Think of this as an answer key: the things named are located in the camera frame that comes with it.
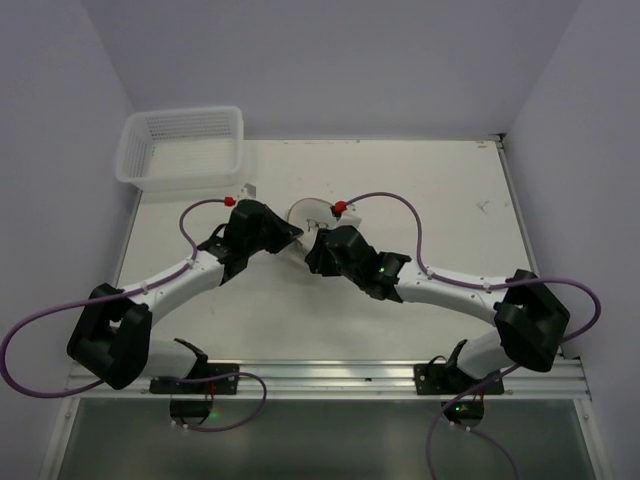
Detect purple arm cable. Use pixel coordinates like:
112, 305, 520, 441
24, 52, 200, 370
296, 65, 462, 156
344, 190, 604, 480
0, 197, 269, 432

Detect white mesh laundry bag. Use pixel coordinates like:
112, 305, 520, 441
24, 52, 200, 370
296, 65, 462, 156
285, 197, 332, 262

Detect white plastic basket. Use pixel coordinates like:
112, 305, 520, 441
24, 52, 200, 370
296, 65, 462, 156
115, 106, 244, 192

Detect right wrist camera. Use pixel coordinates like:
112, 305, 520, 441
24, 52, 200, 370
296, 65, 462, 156
329, 201, 362, 230

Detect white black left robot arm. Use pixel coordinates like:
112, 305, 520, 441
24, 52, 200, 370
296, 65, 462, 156
66, 200, 303, 390

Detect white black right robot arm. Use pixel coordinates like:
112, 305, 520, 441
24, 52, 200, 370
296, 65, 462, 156
305, 225, 570, 393

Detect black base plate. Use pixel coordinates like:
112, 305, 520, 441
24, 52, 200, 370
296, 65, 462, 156
149, 363, 240, 395
413, 355, 486, 396

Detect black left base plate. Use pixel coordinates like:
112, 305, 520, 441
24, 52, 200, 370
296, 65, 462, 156
149, 363, 240, 395

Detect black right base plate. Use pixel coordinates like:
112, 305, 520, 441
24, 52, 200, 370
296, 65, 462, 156
413, 355, 486, 396

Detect aluminium mounting rail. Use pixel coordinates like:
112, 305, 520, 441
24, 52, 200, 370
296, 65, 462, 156
66, 357, 591, 403

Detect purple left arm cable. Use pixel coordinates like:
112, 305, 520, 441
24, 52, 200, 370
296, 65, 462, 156
0, 197, 269, 432

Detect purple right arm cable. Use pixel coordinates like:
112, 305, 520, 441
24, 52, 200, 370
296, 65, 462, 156
344, 190, 604, 480

